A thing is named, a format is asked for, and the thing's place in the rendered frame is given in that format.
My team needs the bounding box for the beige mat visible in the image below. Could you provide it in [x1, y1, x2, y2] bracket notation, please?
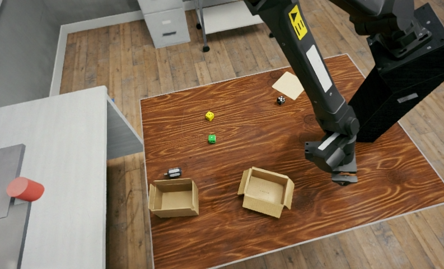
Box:
[272, 72, 304, 100]

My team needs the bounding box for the black die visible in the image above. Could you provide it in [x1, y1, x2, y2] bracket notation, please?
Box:
[277, 96, 285, 105]

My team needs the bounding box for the green die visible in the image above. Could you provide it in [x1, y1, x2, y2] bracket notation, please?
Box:
[208, 135, 216, 143]

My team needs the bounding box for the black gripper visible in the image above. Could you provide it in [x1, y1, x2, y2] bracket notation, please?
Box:
[331, 149, 358, 187]

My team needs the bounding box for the yellow die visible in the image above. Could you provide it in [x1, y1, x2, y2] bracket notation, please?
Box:
[205, 112, 214, 121]

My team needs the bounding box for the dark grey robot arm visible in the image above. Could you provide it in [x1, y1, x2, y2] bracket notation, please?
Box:
[243, 0, 433, 173]

